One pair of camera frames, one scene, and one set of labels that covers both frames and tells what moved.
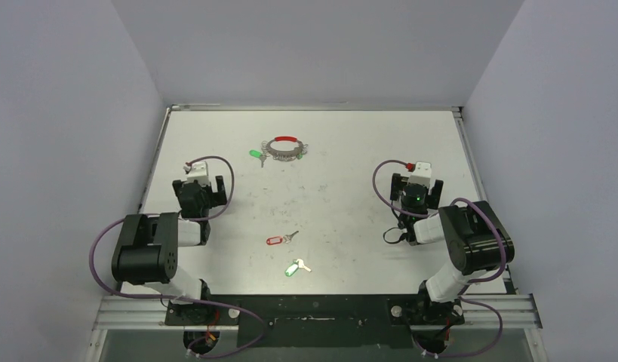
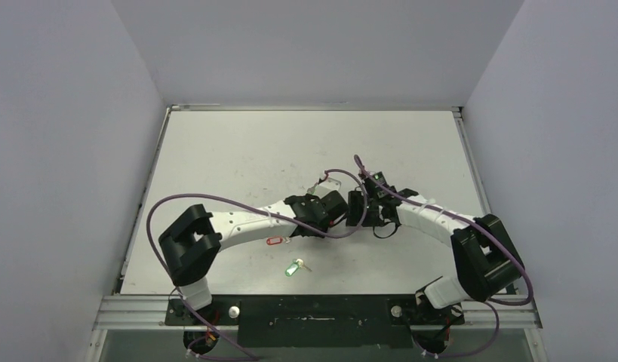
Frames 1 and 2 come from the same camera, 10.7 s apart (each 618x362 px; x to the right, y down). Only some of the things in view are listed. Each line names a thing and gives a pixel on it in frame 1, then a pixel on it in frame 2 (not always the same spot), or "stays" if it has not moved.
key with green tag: [293, 268] stays
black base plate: [317, 321] stays
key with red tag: [277, 240] stays
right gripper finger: [395, 186] -> [356, 207]
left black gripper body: [207, 192] -> [310, 197]
